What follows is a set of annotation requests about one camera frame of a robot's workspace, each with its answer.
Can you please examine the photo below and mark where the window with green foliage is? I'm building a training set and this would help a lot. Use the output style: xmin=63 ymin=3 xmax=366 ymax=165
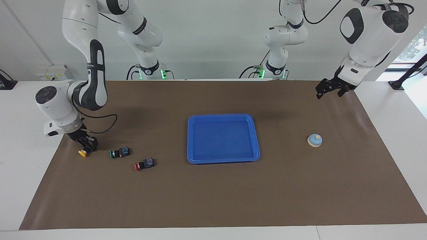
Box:
xmin=392 ymin=27 xmax=427 ymax=65

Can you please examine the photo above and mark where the red push button switch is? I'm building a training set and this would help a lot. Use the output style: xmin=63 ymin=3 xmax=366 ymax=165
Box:
xmin=134 ymin=158 xmax=155 ymax=172

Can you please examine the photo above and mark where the black angled stand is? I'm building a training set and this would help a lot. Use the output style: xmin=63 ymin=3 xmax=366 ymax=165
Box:
xmin=389 ymin=53 xmax=427 ymax=90

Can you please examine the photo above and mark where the brown paper table mat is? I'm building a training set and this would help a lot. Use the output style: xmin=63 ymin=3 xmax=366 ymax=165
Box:
xmin=19 ymin=80 xmax=427 ymax=230

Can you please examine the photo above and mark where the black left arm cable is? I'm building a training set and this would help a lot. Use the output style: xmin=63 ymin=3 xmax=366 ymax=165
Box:
xmin=302 ymin=0 xmax=414 ymax=25

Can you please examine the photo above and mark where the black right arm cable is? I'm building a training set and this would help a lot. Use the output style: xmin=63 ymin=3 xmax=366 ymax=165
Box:
xmin=72 ymin=103 xmax=118 ymax=134

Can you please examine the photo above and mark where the green push button switch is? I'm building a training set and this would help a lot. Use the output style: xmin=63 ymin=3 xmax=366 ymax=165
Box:
xmin=110 ymin=147 xmax=130 ymax=159

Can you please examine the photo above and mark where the light blue desk bell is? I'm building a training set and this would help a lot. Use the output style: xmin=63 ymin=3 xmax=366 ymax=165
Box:
xmin=307 ymin=133 xmax=323 ymax=147

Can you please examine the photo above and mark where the blue plastic tray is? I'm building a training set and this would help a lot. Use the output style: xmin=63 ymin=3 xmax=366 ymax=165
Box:
xmin=187 ymin=114 xmax=261 ymax=164

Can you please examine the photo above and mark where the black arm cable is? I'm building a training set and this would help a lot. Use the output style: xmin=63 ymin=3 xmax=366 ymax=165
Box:
xmin=72 ymin=103 xmax=118 ymax=134
xmin=302 ymin=0 xmax=414 ymax=25

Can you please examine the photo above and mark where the black table clamp mount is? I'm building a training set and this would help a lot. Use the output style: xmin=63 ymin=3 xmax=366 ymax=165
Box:
xmin=0 ymin=69 xmax=18 ymax=90

